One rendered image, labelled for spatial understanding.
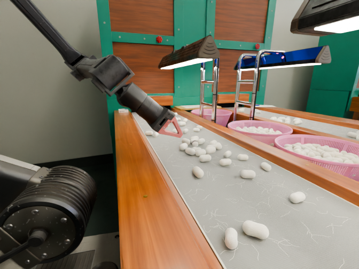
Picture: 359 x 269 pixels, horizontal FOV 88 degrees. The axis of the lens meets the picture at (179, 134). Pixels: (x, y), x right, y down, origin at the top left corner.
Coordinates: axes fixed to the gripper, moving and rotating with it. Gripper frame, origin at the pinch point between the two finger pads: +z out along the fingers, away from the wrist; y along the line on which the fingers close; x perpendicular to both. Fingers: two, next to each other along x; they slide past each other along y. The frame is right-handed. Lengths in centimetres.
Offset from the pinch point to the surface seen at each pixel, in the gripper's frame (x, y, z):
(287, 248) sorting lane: 2.8, -35.8, 7.2
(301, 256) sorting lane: 2.3, -37.3, 7.7
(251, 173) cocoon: -3.6, -18.5, 12.3
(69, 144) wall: 86, 173, -16
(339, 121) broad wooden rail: -57, 12, 72
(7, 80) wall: 62, 171, -90
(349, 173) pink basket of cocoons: -19.6, -24.1, 32.6
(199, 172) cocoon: 3.9, -14.2, 3.6
